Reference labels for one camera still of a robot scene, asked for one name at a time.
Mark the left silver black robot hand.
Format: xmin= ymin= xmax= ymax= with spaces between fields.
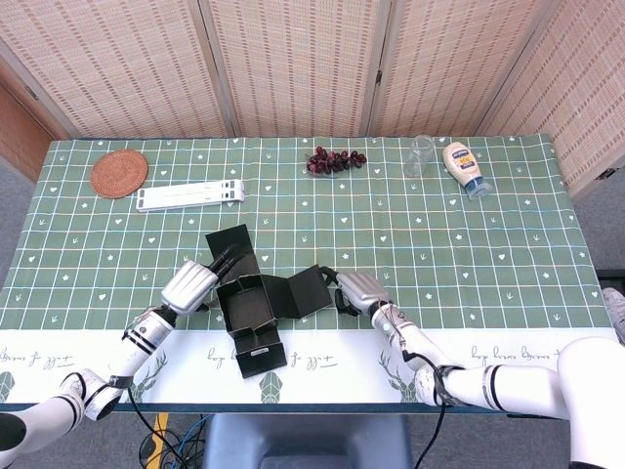
xmin=160 ymin=243 xmax=245 ymax=319

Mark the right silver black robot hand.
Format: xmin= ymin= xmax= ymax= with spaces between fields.
xmin=319 ymin=265 xmax=392 ymax=319

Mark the black cardboard box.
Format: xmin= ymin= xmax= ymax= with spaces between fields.
xmin=204 ymin=223 xmax=343 ymax=380

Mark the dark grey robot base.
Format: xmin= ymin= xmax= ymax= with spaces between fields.
xmin=202 ymin=413 xmax=414 ymax=469

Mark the white folded stand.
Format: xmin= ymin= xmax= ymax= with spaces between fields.
xmin=136 ymin=179 xmax=246 ymax=213

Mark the green checked deer tablecloth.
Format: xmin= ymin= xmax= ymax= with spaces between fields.
xmin=0 ymin=134 xmax=625 ymax=416

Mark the round woven rattan coaster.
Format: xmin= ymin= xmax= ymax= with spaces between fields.
xmin=89 ymin=149 xmax=149 ymax=199

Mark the dark red grape bunch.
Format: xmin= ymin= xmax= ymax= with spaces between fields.
xmin=306 ymin=145 xmax=368 ymax=178

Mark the clear glass jar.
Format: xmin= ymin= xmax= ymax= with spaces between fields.
xmin=402 ymin=135 xmax=436 ymax=179

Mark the mayonnaise squeeze bottle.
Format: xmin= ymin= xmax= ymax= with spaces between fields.
xmin=441 ymin=140 xmax=493 ymax=200

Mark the woven bamboo folding screen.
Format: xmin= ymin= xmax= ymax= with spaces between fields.
xmin=0 ymin=0 xmax=625 ymax=201

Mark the grey white shoe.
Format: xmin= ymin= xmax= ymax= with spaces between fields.
xmin=601 ymin=286 xmax=625 ymax=346

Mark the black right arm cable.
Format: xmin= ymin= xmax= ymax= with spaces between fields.
xmin=402 ymin=349 xmax=450 ymax=469

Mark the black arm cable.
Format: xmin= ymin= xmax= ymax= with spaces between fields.
xmin=402 ymin=349 xmax=450 ymax=469
xmin=62 ymin=372 xmax=189 ymax=469

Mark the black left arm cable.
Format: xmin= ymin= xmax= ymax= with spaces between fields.
xmin=62 ymin=372 xmax=189 ymax=469

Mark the blue floor cable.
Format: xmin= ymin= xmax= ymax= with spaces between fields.
xmin=173 ymin=414 xmax=211 ymax=469

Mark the black floor cable bundle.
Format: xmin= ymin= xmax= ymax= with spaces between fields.
xmin=139 ymin=414 xmax=216 ymax=469

